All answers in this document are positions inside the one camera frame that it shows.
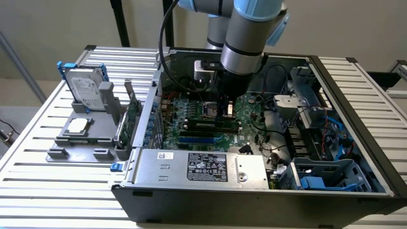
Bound silver CPU chip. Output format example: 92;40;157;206
68;118;89;134

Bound black red wire bundle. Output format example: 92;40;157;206
317;124;343;161

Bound hard disk in blue bracket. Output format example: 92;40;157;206
56;61;111;112

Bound grey parts rack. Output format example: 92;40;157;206
45;82;143;163

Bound blue wire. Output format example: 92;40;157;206
320;114;359;164

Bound black expansion slot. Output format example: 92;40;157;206
176;143;215;150

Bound grey disk bay blue latch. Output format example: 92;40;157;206
289;156;372;192

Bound grey aluminium rail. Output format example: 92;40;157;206
384;60;407;96

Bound green graphics card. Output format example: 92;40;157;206
115;78;143;150

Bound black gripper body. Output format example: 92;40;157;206
217;70;251;104

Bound silver power supply unit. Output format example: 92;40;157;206
131;148;271;190

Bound black open PC case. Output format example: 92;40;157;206
108;47;407;224

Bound blue expansion slot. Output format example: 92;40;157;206
179;136;216;144

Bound black frame post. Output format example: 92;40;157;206
108;0;132;48
163;0;176;49

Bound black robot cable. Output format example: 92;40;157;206
157;0;211;93

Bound green motherboard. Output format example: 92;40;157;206
157;91;277;156

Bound black RAM slot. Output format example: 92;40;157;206
183;126;240;135

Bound CPU socket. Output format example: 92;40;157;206
197;101;224;118

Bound grey metal drive cage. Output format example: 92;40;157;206
287;66;335;130

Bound grey slanted pole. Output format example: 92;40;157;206
0;30;47;104

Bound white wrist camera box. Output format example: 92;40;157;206
193;60;221;83

